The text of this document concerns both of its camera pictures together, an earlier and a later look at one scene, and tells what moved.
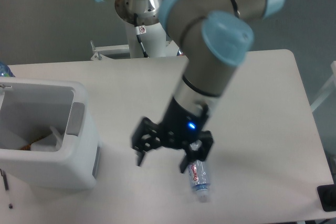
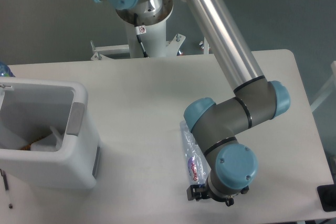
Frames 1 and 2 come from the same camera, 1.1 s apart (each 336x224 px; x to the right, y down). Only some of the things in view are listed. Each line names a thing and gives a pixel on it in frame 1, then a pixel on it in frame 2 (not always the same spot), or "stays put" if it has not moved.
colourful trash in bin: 27,147 stays put
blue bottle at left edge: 5,71 stays put
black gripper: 180,124 → 228,198
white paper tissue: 51,143 stays put
